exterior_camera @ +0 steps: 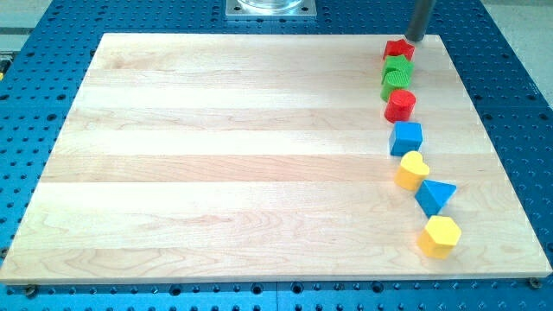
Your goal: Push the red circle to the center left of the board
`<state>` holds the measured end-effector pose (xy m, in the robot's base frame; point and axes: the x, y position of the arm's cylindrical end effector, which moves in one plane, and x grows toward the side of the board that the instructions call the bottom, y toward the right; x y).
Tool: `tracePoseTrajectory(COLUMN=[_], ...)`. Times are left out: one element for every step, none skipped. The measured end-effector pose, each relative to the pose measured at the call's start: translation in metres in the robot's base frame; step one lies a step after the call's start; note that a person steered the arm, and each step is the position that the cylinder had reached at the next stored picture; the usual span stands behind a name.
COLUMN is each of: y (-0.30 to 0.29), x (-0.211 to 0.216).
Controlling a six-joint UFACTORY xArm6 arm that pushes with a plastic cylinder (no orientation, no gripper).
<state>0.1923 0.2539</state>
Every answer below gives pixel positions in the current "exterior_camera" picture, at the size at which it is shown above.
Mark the wooden board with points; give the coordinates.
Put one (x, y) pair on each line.
(224, 158)

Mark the left board clamp screw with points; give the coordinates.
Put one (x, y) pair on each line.
(30, 291)

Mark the board clamp screw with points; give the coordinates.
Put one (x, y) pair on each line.
(534, 283)
(30, 291)

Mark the right board clamp screw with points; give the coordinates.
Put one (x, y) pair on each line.
(534, 283)

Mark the blue cube block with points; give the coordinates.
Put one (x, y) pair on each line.
(405, 137)

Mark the red cylinder block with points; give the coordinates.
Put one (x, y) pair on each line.
(400, 105)

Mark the yellow heart block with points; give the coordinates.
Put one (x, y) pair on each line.
(412, 171)

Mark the green cylinder block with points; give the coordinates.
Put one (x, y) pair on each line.
(392, 81)

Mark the green pentagon block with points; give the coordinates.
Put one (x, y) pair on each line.
(397, 63)

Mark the red star block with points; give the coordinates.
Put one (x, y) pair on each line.
(399, 47)

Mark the blue triangle block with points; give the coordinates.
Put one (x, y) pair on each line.
(433, 196)

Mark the yellow hexagon block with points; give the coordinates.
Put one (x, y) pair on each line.
(439, 237)

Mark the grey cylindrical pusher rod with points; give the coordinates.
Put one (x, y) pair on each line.
(419, 20)

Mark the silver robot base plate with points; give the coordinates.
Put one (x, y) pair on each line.
(270, 8)

